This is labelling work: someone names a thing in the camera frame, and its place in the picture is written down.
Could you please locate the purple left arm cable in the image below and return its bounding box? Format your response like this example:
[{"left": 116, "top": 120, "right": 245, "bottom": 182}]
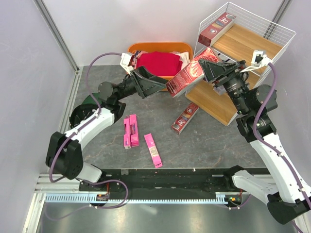
[{"left": 44, "top": 52, "right": 129, "bottom": 220}]

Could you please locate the dark red toothpaste box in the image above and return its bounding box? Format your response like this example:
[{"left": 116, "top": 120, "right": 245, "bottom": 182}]
[{"left": 166, "top": 47, "right": 222, "bottom": 98}]

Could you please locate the aluminium frame rail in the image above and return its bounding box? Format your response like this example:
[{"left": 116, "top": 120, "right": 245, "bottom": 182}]
[{"left": 33, "top": 0, "right": 81, "bottom": 73}]

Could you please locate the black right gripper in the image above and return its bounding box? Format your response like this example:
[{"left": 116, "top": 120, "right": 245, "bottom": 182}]
[{"left": 199, "top": 57, "right": 251, "bottom": 114}]

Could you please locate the green black cap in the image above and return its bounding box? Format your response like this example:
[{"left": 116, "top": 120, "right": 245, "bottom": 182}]
[{"left": 69, "top": 95, "right": 98, "bottom": 129}]

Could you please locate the white wire wooden shelf rack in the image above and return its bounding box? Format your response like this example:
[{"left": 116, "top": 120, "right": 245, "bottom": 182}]
[{"left": 185, "top": 2, "right": 296, "bottom": 126}]

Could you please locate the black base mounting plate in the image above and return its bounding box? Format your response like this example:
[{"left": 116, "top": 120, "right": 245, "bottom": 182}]
[{"left": 79, "top": 167, "right": 242, "bottom": 193}]

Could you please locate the red 3d toothpaste box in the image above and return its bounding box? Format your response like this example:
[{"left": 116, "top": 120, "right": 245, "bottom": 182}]
[
  {"left": 171, "top": 102, "right": 200, "bottom": 135},
  {"left": 198, "top": 12, "right": 236, "bottom": 47}
]

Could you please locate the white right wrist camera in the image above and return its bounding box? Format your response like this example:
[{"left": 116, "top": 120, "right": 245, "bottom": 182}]
[{"left": 241, "top": 50, "right": 272, "bottom": 72}]

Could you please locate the blue slotted cable duct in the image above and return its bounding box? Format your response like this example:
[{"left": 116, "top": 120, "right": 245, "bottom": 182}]
[{"left": 45, "top": 193, "right": 229, "bottom": 204}]

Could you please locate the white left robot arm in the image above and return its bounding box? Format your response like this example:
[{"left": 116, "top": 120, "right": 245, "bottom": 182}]
[{"left": 46, "top": 67, "right": 168, "bottom": 191}]

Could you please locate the silver toothpaste box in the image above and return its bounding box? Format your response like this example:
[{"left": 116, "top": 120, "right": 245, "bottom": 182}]
[{"left": 213, "top": 86, "right": 226, "bottom": 96}]

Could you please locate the red folded cloth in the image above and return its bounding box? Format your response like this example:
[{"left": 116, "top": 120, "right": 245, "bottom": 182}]
[{"left": 136, "top": 51, "right": 183, "bottom": 76}]

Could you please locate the cream patterned cloth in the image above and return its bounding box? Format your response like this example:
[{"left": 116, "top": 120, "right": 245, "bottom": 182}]
[{"left": 171, "top": 51, "right": 190, "bottom": 67}]

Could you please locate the pink toothpaste box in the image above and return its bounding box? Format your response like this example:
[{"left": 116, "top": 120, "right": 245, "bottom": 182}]
[
  {"left": 123, "top": 118, "right": 131, "bottom": 149},
  {"left": 129, "top": 114, "right": 139, "bottom": 147}
]

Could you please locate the pink toothpaste box middle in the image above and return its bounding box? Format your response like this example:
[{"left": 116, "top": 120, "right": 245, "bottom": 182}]
[{"left": 129, "top": 114, "right": 139, "bottom": 147}]

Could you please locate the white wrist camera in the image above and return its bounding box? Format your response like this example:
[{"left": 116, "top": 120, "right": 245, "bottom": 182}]
[
  {"left": 120, "top": 52, "right": 134, "bottom": 74},
  {"left": 241, "top": 50, "right": 272, "bottom": 72}
]

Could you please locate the pink toothpaste box left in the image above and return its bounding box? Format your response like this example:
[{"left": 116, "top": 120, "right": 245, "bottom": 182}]
[{"left": 123, "top": 118, "right": 131, "bottom": 149}]

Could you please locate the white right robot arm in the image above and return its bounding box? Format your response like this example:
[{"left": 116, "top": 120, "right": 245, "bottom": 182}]
[{"left": 199, "top": 56, "right": 311, "bottom": 225}]

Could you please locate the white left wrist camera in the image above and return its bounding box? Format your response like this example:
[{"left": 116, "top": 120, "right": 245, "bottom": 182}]
[{"left": 120, "top": 52, "right": 134, "bottom": 74}]

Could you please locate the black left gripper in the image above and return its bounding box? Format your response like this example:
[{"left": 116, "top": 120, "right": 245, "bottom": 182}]
[{"left": 116, "top": 66, "right": 170, "bottom": 101}]

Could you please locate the pink toothpaste box angled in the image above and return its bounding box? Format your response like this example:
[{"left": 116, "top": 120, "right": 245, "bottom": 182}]
[{"left": 144, "top": 133, "right": 163, "bottom": 168}]

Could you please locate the orange plastic basket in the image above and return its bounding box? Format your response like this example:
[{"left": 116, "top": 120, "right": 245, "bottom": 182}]
[{"left": 128, "top": 42, "right": 193, "bottom": 81}]

